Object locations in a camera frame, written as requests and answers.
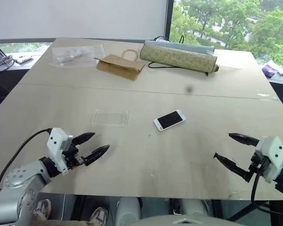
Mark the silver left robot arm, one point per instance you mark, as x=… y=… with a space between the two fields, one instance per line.
x=19 y=176

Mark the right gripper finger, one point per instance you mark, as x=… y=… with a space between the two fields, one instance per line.
x=244 y=139
x=233 y=166

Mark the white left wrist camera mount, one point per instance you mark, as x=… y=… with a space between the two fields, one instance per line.
x=56 y=141

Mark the white rounded cylinder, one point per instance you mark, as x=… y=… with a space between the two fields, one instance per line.
x=194 y=207
x=127 y=212

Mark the small circuit board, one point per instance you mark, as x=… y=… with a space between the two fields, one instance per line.
x=23 y=58

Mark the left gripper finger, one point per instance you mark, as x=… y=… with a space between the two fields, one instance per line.
x=96 y=153
x=85 y=137

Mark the white smartphone with black screen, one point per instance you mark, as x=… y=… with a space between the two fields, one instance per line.
x=169 y=120

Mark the rolled beige patterned mat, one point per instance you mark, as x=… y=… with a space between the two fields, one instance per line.
x=179 y=58

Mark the dark window frame post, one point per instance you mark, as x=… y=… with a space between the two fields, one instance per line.
x=169 y=18

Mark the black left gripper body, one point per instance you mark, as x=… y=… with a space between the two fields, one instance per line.
x=72 y=155

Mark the grey rounded robot body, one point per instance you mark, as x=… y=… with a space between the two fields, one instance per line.
x=188 y=221

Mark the clear plastic phone case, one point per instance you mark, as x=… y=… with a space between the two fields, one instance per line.
x=110 y=117

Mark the clear plastic bag with parts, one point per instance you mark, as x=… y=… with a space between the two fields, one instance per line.
x=73 y=55

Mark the brown paper bag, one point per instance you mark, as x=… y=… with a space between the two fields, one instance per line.
x=119 y=67

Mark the dark side table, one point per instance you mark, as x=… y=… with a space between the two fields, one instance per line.
x=281 y=91

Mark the dark side desk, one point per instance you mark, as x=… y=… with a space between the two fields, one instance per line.
x=4 y=80

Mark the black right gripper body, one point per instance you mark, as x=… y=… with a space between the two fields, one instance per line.
x=258 y=162

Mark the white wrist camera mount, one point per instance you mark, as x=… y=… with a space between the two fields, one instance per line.
x=272 y=150
x=56 y=141

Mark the grey sneaker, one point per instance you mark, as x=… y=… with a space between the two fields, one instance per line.
x=99 y=215
x=42 y=209

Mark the purple packet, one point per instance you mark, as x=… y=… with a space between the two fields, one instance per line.
x=268 y=69

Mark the rolled grey-blue mat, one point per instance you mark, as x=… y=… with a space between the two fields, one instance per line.
x=191 y=47

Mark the khaki trouser leg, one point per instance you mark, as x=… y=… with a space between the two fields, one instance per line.
x=56 y=222

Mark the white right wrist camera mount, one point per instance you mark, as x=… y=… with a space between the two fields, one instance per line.
x=272 y=150

